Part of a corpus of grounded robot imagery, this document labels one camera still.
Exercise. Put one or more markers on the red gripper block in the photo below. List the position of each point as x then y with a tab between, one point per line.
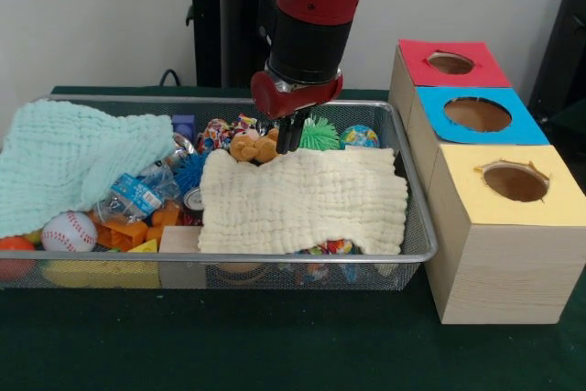
274	100

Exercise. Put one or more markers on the brown plush toy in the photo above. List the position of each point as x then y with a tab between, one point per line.
249	148

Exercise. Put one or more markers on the cream waffle cloth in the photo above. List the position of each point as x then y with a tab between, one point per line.
297	198

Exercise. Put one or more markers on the mint waffle cloth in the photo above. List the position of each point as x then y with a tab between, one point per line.
68	157

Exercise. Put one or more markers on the shallow mesh bin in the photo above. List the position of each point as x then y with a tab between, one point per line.
229	257

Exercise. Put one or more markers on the wooden box with three holes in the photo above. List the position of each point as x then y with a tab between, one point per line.
503	272

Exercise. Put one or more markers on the green spiky ball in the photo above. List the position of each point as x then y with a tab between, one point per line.
322	134

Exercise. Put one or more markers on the globe print ball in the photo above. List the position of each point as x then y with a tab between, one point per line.
361	137

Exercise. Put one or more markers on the blue spiky ball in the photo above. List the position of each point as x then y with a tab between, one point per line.
190	171

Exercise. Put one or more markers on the crumpled plastic bottle blue label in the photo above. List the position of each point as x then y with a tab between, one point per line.
137	194

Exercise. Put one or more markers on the white baseball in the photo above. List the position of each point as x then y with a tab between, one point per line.
68	231

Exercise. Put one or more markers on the dark green side tablecloth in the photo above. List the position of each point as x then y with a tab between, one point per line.
572	123

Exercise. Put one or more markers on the black standing panel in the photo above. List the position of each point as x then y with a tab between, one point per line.
567	43

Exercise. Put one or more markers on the orange red ball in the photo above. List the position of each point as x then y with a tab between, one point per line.
16	244

